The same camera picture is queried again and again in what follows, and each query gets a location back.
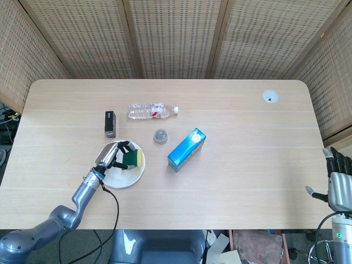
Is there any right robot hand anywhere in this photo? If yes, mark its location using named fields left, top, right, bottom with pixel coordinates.
left=305, top=147, right=352, bottom=212

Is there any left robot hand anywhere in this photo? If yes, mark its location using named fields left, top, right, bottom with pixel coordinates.
left=94, top=140, right=139, bottom=171

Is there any yellow green sponge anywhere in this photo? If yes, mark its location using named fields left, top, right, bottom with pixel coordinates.
left=122, top=148, right=146, bottom=169

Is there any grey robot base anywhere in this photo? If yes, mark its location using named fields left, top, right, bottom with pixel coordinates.
left=108, top=229, right=210, bottom=264

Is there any small black box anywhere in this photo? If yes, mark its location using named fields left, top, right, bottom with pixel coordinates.
left=103, top=110, right=118, bottom=139

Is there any blue cookie box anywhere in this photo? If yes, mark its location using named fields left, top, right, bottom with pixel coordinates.
left=167, top=127, right=207, bottom=173

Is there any white paper plate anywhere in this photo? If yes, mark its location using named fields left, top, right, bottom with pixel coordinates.
left=97, top=140, right=146, bottom=189

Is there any small round clear container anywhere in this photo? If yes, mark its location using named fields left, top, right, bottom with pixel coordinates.
left=153, top=128, right=169, bottom=145

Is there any clear plastic water bottle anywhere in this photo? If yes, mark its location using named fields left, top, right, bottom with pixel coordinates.
left=126, top=102, right=180, bottom=120

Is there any woven bamboo folding screen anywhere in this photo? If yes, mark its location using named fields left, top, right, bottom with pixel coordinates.
left=0, top=0, right=352, bottom=151

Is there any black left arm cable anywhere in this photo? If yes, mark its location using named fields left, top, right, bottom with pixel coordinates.
left=56, top=184, right=120, bottom=264

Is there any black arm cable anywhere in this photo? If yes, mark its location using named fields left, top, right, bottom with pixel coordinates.
left=56, top=184, right=120, bottom=264
left=307, top=211, right=348, bottom=264

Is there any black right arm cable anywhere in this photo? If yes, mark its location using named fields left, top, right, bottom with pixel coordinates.
left=307, top=211, right=348, bottom=264

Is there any white table cable grommet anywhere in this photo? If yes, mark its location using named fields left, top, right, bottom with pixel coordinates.
left=262, top=89, right=280, bottom=104

